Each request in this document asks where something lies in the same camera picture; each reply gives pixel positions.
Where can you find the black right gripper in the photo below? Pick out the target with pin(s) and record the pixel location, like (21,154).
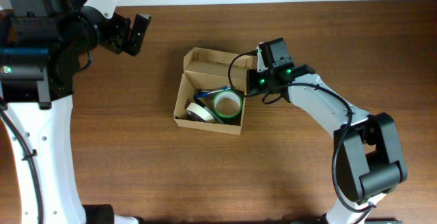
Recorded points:
(252,82)

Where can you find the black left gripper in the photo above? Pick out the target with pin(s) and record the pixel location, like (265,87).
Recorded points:
(126,35)

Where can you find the cardboard box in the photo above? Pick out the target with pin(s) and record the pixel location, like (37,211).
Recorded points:
(210,69)

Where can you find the blue pen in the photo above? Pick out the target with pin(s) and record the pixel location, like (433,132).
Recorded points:
(202,93)

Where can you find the black silver pen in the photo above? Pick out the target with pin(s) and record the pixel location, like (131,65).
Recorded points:
(200,103)

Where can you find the white masking tape roll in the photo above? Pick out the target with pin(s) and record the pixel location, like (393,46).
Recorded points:
(198,113)

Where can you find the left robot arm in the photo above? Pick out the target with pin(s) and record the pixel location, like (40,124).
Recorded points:
(41,44)

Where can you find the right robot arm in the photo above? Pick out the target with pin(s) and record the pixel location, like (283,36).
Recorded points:
(368,162)

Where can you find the green tape roll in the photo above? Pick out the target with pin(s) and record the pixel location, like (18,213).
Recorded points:
(227,105)

